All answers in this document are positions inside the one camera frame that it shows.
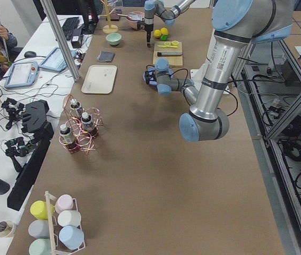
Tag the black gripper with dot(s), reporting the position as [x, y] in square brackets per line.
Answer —
[148, 27]

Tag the blue plate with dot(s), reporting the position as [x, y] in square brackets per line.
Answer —
[160, 74]

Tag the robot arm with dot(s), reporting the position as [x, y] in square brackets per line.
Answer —
[236, 24]
[156, 8]

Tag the yellow lemon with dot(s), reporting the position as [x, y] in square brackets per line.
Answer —
[164, 31]
[157, 33]

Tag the green lime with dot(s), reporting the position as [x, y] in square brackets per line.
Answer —
[163, 37]

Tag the metal ice scoop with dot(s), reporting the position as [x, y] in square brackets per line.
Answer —
[132, 17]

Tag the pink ice bowl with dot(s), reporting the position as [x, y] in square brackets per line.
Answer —
[133, 24]

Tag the steel muddler black tip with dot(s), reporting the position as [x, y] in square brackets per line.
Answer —
[161, 54]

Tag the yellow plastic knife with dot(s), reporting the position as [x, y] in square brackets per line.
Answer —
[167, 46]

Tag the mint green bowl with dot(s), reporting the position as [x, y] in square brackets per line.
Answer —
[114, 39]

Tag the wooden cup tree stand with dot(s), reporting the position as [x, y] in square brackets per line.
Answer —
[109, 28]

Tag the bamboo cutting board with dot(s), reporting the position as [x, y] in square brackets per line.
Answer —
[171, 50]

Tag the grey folded cloth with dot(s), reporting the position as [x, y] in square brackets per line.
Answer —
[106, 57]

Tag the cream rabbit tray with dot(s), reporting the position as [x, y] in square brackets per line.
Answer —
[99, 79]

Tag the black keyboard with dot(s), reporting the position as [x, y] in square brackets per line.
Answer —
[69, 26]

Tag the teach pendant tablet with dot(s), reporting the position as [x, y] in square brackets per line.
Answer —
[22, 75]
[54, 61]

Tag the dark drink bottle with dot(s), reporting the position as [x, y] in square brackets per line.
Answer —
[76, 107]
[88, 124]
[68, 139]

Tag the black computer mouse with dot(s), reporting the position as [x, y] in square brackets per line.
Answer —
[30, 54]

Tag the pink cup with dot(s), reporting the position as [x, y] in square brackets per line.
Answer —
[64, 202]

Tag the white cup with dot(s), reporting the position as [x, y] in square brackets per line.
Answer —
[69, 217]

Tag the yellow cup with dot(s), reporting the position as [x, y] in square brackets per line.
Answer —
[39, 210]

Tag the light blue cup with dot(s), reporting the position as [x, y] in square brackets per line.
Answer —
[72, 237]

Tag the grey cup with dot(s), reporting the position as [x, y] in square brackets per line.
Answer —
[39, 229]

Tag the pale green cup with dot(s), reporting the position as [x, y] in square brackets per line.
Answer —
[40, 247]

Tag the paper tape roll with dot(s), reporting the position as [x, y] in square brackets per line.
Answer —
[7, 228]

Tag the aluminium frame post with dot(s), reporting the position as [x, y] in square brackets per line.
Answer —
[59, 35]

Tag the copper wire bottle rack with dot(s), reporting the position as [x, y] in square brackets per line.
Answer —
[84, 139]

